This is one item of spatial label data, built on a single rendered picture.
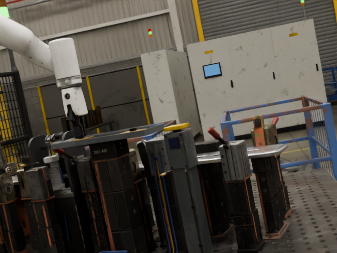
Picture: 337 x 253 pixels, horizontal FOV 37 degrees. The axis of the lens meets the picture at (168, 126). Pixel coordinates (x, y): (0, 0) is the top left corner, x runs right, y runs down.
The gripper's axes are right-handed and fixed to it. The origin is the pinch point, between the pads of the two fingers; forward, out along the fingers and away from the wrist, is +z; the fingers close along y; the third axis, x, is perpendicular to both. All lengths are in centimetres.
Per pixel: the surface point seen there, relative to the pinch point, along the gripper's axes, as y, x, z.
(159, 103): 811, 121, 21
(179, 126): -16.7, -36.6, 3.0
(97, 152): -8.0, -7.1, 7.2
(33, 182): 7.1, 23.9, 15.6
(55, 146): -6.3, 7.1, 3.0
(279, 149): 9, -65, 19
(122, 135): -14.8, -18.5, 2.9
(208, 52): 814, 9, -57
